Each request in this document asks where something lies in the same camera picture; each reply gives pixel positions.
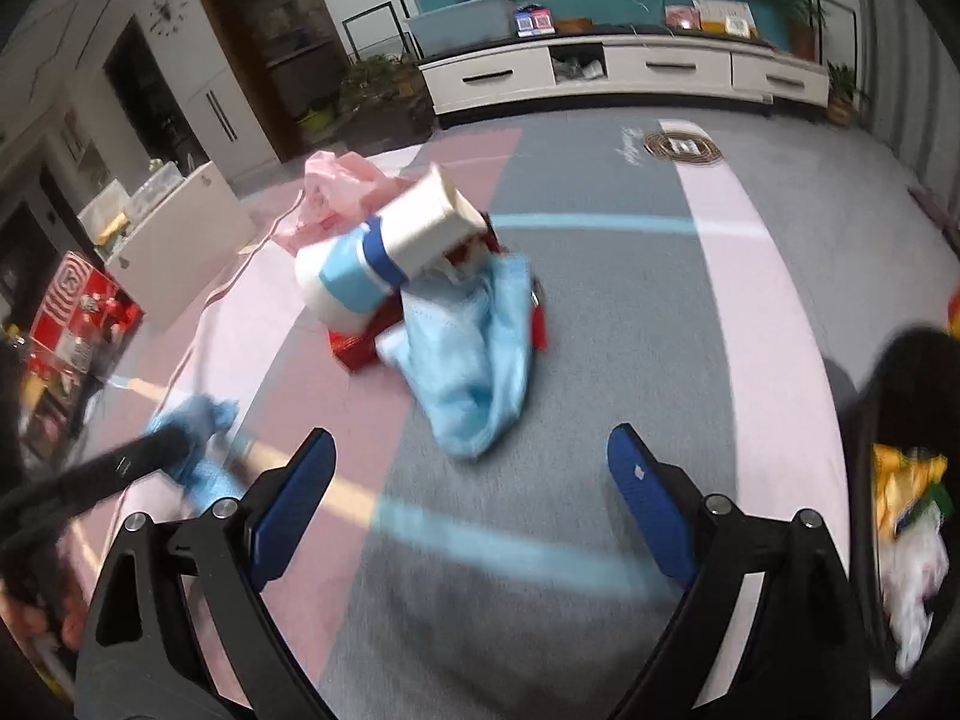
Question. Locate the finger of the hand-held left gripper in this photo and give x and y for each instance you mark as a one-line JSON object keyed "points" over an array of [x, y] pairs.
{"points": [[112, 465]]}

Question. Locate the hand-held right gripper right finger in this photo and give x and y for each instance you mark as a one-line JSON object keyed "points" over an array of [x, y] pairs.
{"points": [[649, 510]]}

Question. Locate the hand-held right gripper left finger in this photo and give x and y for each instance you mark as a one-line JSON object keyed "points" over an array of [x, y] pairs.
{"points": [[289, 510]]}

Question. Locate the small light blue plastic bag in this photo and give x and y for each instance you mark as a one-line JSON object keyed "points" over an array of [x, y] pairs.
{"points": [[206, 480]]}

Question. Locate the red cigarette box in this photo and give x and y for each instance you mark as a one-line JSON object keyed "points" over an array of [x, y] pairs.
{"points": [[356, 349]]}

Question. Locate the yellow snack bag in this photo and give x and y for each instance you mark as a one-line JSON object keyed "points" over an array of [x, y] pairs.
{"points": [[900, 480]]}

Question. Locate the white plastic bag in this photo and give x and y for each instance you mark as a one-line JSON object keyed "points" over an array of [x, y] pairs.
{"points": [[911, 577]]}

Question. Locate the green snack bag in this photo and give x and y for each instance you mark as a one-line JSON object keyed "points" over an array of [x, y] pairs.
{"points": [[937, 499]]}

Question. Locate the black plastic bucket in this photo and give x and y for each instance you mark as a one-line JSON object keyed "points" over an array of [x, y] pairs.
{"points": [[915, 367]]}

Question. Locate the white blue-striped paper cup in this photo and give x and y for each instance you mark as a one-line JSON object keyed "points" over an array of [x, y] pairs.
{"points": [[420, 217]]}

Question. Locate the pink printed plastic bag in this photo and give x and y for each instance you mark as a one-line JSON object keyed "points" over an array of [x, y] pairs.
{"points": [[337, 180]]}

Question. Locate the person's left hand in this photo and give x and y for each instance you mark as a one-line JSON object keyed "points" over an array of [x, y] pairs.
{"points": [[67, 626]]}

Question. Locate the red striped paper bucket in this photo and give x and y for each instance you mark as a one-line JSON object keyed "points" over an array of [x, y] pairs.
{"points": [[67, 300]]}

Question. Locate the pink grey plaid blanket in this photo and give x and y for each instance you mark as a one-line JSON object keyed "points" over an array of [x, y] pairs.
{"points": [[600, 315]]}

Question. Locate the white box cabinet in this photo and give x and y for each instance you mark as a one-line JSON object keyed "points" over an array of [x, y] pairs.
{"points": [[180, 247]]}

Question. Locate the green plastic basin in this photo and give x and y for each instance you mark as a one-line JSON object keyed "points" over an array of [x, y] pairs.
{"points": [[319, 122]]}

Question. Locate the dark floor mat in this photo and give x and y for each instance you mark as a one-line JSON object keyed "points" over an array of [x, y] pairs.
{"points": [[934, 206]]}

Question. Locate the white TV cabinet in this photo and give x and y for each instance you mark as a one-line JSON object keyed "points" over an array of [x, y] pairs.
{"points": [[660, 71]]}

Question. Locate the bushy potted plant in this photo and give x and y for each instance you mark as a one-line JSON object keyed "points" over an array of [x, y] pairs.
{"points": [[371, 79]]}

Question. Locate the small potted plant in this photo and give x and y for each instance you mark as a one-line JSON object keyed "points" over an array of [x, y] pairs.
{"points": [[841, 105]]}

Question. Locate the tall potted plant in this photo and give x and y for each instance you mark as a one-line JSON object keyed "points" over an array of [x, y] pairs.
{"points": [[802, 37]]}

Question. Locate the white desk calendar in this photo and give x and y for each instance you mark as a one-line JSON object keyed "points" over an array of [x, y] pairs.
{"points": [[727, 15]]}

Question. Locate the grey storage box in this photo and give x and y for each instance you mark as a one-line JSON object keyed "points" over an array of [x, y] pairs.
{"points": [[457, 26]]}

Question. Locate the grey curtain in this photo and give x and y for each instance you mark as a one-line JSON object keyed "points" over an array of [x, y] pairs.
{"points": [[892, 15]]}

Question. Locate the black wall clock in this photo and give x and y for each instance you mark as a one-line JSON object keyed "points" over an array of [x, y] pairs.
{"points": [[166, 6]]}

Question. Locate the pink picture frame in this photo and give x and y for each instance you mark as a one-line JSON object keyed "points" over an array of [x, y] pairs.
{"points": [[681, 17]]}

